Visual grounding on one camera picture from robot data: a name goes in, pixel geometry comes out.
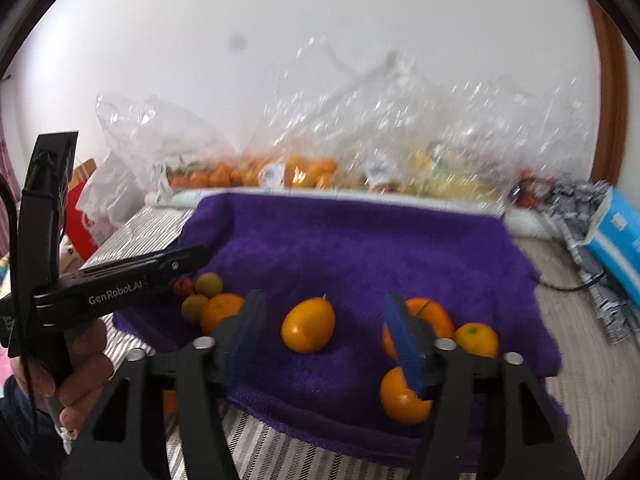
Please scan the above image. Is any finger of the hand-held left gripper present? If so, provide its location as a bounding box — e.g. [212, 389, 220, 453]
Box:
[145, 244, 213, 291]

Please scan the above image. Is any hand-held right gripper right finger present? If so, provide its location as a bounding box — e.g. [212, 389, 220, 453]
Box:
[382, 292, 586, 480]

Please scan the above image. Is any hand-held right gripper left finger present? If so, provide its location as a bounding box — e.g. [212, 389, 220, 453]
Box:
[62, 289, 269, 480]

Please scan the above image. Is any small brown longan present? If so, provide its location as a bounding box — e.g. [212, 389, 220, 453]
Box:
[194, 272, 224, 297]

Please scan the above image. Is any small green fruit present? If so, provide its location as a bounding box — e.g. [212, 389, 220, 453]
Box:
[181, 294, 210, 322]

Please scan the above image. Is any person's left forearm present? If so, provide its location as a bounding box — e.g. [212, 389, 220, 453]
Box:
[0, 375, 66, 480]

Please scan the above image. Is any heap of yellow fruits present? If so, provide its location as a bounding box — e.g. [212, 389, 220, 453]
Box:
[410, 142, 501, 198]

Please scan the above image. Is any person's left hand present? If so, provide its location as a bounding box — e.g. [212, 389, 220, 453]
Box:
[12, 317, 116, 433]

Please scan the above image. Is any white plush toy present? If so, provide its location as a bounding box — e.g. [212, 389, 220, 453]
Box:
[57, 237, 83, 273]

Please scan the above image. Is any red paper bag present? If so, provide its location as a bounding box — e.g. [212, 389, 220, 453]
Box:
[62, 159, 101, 261]

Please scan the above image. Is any red striped curtain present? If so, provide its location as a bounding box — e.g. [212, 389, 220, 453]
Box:
[0, 125, 13, 256]

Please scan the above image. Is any white plastic bag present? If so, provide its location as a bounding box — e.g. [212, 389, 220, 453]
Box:
[75, 152, 146, 233]

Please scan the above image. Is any purple towel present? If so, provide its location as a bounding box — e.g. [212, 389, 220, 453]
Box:
[114, 192, 568, 466]

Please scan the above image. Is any heap of small oranges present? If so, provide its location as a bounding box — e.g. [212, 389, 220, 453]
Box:
[167, 155, 341, 191]

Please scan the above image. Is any red wrapped item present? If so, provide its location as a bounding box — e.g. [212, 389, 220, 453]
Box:
[515, 170, 556, 208]

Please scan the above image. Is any grey patterned cloth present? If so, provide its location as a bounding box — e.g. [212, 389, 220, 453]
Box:
[542, 175, 640, 346]

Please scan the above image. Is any large clear plastic bag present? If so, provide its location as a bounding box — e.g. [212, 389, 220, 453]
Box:
[350, 50, 593, 206]

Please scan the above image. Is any blue packet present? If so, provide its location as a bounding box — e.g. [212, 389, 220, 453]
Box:
[585, 187, 640, 306]

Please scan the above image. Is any thin black cable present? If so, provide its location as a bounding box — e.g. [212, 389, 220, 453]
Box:
[535, 270, 608, 293]

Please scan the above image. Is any brown wooden door frame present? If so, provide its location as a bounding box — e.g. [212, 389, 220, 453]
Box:
[585, 0, 630, 186]

